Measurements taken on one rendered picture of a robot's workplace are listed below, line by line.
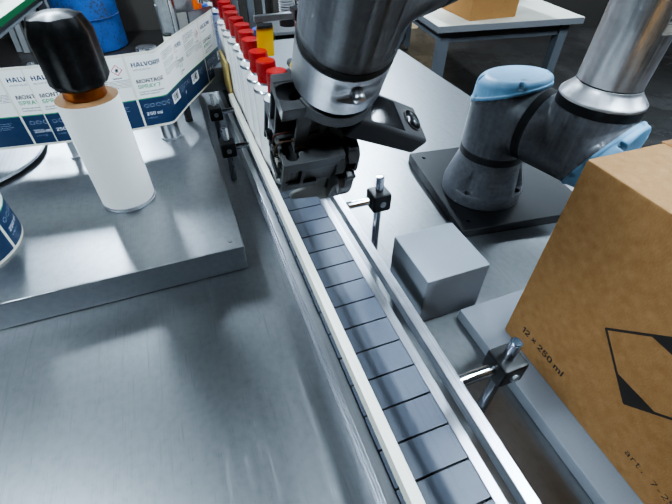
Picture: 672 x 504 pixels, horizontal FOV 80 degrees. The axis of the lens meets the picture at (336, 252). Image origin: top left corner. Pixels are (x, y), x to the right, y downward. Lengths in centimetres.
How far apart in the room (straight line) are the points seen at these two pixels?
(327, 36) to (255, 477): 44
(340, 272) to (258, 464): 27
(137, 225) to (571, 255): 64
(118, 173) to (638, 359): 73
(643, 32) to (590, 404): 44
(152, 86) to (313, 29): 68
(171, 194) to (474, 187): 56
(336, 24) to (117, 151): 52
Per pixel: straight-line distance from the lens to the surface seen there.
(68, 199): 88
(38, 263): 76
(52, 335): 72
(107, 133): 72
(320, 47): 30
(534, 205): 87
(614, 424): 54
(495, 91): 73
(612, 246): 45
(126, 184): 77
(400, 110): 45
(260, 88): 75
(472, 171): 79
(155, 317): 67
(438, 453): 48
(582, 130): 67
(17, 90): 97
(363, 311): 56
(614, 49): 66
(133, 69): 93
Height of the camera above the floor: 132
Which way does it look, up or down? 43 degrees down
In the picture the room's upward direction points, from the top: straight up
